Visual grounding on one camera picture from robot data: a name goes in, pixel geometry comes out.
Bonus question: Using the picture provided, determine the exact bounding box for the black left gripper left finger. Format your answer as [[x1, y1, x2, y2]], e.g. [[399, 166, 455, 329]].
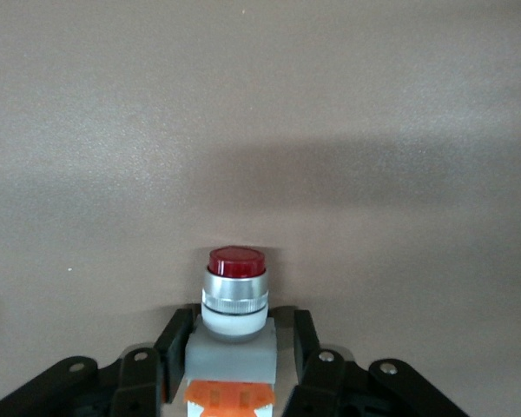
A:
[[0, 307, 197, 417]]

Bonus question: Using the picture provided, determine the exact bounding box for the red cap push button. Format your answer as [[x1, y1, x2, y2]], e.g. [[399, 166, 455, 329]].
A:
[[183, 245, 279, 417]]

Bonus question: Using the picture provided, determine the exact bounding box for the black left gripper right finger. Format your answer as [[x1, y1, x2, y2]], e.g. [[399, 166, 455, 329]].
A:
[[277, 306, 475, 417]]

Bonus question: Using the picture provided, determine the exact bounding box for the brown table cover mat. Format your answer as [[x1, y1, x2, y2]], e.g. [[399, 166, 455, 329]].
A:
[[0, 0, 521, 417]]

